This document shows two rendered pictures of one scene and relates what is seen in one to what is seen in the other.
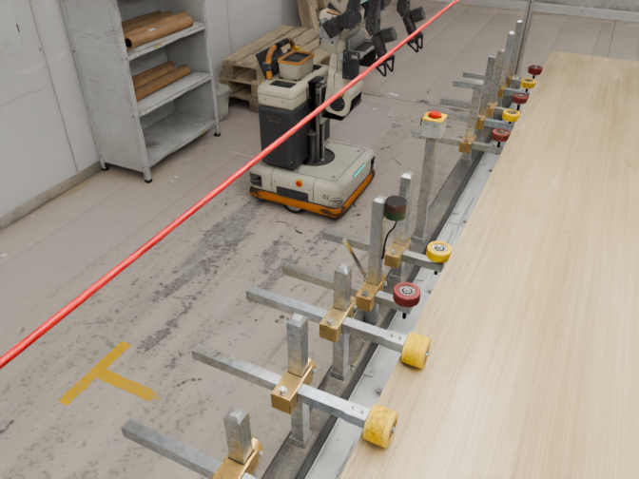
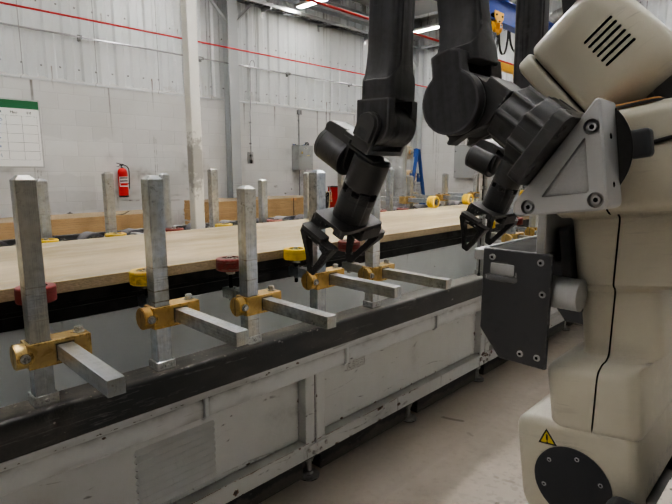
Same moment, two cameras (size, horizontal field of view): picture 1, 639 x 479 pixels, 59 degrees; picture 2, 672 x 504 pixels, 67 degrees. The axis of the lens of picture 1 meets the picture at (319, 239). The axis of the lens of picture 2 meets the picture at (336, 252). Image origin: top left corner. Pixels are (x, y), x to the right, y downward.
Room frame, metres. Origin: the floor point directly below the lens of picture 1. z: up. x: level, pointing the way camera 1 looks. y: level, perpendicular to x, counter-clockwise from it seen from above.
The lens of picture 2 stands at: (4.09, -0.31, 1.16)
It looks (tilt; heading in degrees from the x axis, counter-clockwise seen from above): 9 degrees down; 199
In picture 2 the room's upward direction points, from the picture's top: straight up
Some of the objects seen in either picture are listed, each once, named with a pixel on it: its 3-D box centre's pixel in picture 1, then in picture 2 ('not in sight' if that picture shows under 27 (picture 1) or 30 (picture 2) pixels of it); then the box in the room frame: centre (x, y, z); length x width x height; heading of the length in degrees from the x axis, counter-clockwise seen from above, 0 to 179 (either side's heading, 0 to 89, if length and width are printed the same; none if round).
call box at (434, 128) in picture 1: (433, 126); not in sight; (1.81, -0.39, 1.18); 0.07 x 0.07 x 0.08; 64
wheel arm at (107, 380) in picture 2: (498, 79); (70, 354); (3.36, -1.09, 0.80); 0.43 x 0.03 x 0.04; 64
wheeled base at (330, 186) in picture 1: (314, 172); not in sight; (3.36, 0.04, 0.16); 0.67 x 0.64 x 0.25; 64
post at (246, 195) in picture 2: (493, 93); (248, 277); (2.92, -0.94, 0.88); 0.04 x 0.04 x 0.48; 64
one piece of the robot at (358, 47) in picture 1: (358, 53); (558, 275); (3.24, -0.22, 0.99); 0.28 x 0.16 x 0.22; 154
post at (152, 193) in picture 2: (503, 74); (157, 282); (3.15, -1.05, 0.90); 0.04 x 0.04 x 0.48; 64
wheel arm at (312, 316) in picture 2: (479, 107); (273, 305); (2.91, -0.87, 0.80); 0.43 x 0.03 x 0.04; 64
